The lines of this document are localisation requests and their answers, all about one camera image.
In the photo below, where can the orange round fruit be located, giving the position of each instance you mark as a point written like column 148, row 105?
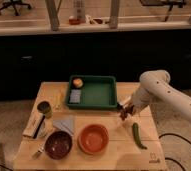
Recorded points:
column 77, row 82

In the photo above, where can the small yellow wooden piece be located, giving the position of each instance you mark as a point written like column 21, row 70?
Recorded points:
column 58, row 101

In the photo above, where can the blue grey sponge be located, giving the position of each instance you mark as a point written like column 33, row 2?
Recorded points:
column 75, row 96

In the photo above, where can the black handled knife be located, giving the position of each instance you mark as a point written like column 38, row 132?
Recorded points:
column 39, row 126

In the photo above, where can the orange bowl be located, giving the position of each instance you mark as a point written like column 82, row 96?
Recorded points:
column 93, row 139

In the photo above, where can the green plastic tray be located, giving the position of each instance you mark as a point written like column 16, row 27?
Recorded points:
column 97, row 93

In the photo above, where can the dark red grape bunch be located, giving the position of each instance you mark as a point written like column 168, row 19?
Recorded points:
column 126, row 111

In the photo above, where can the purple bowl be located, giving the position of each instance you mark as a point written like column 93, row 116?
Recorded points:
column 58, row 145

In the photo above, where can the black office chair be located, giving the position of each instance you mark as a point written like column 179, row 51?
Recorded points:
column 14, row 4

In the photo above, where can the silver fork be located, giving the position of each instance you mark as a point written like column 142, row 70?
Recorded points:
column 39, row 151

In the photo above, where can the red object on floor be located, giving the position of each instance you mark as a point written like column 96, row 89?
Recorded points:
column 73, row 21

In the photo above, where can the green chili pepper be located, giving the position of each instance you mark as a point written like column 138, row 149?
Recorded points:
column 136, row 136

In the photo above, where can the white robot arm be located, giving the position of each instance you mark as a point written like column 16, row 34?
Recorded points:
column 156, row 83

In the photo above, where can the grey folded cloth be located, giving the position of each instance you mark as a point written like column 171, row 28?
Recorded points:
column 65, row 124

